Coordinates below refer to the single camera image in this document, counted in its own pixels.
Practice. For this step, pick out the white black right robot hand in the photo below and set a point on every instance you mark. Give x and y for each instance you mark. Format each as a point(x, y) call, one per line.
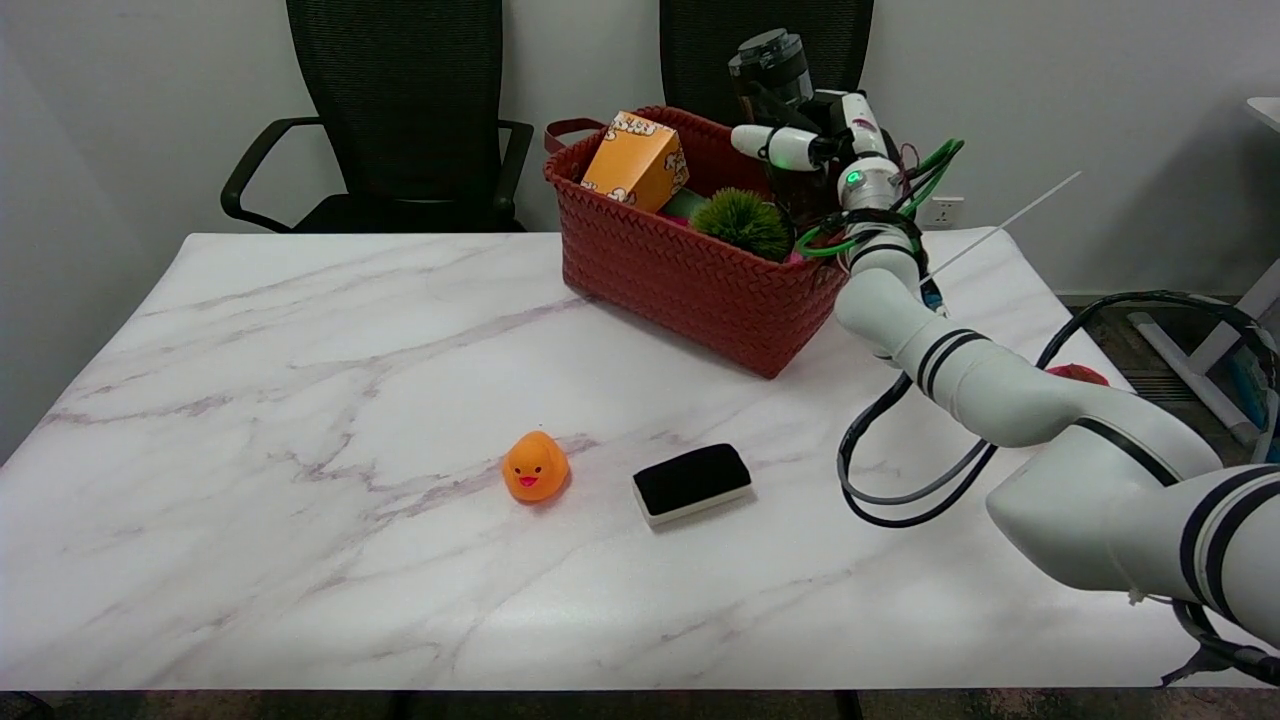
point(790, 148)

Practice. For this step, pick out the orange rubber duck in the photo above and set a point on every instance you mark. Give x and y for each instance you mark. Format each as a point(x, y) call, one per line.
point(535, 468)

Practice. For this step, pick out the black mesh office chair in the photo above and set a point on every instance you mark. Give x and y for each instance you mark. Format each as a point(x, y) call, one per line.
point(400, 100)
point(700, 50)

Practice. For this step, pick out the black white board eraser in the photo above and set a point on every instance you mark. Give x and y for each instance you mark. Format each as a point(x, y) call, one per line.
point(690, 478)

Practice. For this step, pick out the red round toy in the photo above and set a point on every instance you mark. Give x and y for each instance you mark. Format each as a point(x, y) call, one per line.
point(1078, 375)

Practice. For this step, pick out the white wall socket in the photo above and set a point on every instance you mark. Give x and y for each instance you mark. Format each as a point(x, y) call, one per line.
point(946, 212)

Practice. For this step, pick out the white side desk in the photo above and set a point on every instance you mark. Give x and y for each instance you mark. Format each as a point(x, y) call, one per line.
point(1215, 345)

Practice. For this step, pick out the white cup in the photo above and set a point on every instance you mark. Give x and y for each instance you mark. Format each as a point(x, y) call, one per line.
point(780, 212)

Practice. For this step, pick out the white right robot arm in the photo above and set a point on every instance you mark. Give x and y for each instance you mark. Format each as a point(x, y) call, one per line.
point(1010, 390)

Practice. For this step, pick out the white zip tie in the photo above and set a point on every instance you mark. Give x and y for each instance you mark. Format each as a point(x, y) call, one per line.
point(1010, 218)

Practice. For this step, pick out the green fuzzy ball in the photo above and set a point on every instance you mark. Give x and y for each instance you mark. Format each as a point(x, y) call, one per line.
point(742, 224)

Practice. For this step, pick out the brown woven storage basket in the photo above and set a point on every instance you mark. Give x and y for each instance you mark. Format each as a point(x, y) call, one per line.
point(690, 285)

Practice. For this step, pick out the orange popcorn print box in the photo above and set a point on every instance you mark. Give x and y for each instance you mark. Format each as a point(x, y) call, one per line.
point(632, 160)

